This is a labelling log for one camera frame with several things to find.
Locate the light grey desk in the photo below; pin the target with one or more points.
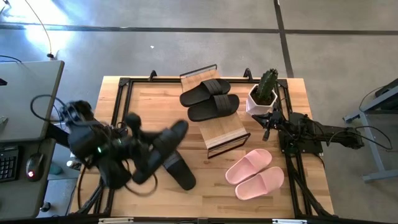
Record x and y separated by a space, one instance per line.
31 99

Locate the silver aluminium extrusion bar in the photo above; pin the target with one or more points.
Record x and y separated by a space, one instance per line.
116 220
289 221

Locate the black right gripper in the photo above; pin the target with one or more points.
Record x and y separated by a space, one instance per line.
273 120

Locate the black computer mouse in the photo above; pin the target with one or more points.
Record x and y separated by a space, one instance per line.
35 166

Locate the black keyboard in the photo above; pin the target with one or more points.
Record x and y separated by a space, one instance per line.
7 163

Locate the small white bottle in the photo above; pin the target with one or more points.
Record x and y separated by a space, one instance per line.
73 164

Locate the black round knob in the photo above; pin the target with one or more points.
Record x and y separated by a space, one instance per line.
45 207

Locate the grey metal desk frame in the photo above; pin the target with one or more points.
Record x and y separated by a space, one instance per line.
381 175

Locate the dark grey desk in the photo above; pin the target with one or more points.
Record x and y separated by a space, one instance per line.
18 199

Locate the small teal object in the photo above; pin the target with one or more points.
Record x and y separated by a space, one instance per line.
57 169

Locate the wooden shelf black metal frame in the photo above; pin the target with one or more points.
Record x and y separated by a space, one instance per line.
224 130

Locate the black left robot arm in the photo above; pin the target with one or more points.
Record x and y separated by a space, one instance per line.
84 140

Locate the white hexagonal planter pot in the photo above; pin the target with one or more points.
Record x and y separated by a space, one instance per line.
253 107

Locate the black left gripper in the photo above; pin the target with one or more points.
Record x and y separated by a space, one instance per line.
133 149

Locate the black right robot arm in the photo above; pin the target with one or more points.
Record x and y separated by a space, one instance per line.
326 133

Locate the black rubber slide sandal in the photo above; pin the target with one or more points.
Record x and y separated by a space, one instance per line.
182 174
168 140
202 91
214 108

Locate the green cactus plant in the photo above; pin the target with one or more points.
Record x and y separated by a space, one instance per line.
266 84

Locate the pink rubber slide sandal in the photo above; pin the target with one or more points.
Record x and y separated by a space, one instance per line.
259 183
248 165

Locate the black aluminium rig frame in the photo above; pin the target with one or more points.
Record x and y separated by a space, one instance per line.
149 80

